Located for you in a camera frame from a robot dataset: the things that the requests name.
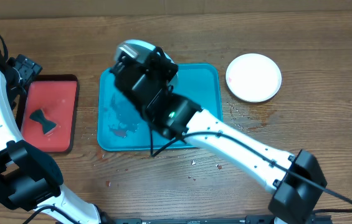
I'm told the light blue plate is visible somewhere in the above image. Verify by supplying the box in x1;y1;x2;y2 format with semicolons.
113;39;179;86

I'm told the dark green sponge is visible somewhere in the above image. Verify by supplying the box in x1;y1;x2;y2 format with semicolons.
29;109;57;134

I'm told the white plate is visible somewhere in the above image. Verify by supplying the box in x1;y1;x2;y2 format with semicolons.
226;54;282;103

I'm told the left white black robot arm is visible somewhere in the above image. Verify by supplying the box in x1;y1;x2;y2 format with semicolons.
0;44;111;223

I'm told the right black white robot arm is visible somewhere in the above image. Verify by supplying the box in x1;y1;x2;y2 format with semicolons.
110;42;326;223

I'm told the red tray with dark rim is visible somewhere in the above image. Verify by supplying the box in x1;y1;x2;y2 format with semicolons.
16;74;80;154

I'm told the teal plastic tray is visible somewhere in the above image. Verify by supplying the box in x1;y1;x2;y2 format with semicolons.
97;63;223;152

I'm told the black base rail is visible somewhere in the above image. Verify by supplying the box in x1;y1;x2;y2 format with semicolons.
113;214;333;224

